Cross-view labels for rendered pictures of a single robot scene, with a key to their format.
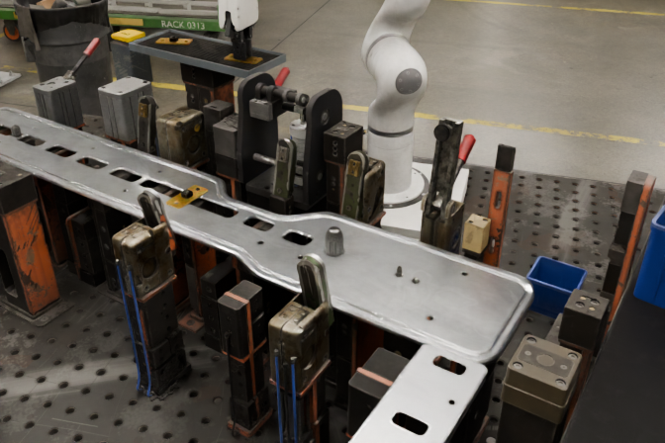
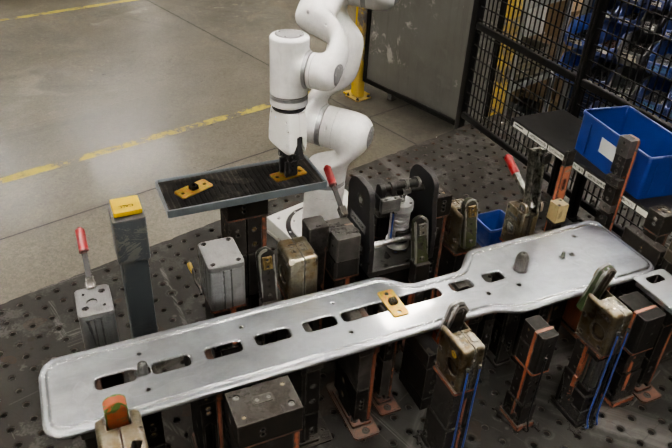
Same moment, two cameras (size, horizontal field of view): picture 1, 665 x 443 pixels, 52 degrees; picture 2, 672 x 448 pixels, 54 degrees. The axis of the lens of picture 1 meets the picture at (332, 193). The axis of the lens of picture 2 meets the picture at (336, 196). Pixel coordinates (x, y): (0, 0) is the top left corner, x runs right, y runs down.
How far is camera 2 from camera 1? 148 cm
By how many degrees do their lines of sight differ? 49
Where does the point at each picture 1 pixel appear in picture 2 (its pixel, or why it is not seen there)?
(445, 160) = (535, 175)
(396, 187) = not seen: hidden behind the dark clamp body
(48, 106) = (111, 326)
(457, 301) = (599, 250)
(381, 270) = (553, 261)
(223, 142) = (348, 250)
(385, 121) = (339, 175)
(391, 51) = (350, 119)
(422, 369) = (655, 288)
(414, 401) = not seen: outside the picture
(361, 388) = (652, 318)
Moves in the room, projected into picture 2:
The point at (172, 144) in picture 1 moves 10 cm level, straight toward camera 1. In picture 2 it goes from (310, 276) to (353, 288)
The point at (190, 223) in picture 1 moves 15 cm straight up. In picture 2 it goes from (437, 315) to (447, 259)
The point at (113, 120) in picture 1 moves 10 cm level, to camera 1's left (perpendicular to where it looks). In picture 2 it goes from (229, 291) to (195, 317)
